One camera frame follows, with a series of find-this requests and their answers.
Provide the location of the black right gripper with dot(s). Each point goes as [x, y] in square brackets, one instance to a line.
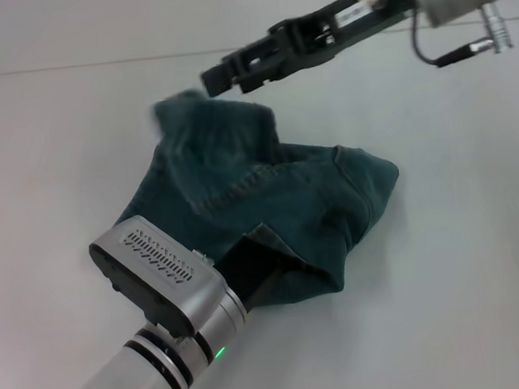
[352, 15]

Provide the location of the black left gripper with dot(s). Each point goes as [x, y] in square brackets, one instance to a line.
[253, 268]

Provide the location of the blue denim shorts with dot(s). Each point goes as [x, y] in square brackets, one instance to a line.
[240, 182]

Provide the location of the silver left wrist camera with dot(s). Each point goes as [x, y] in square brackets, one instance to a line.
[156, 269]

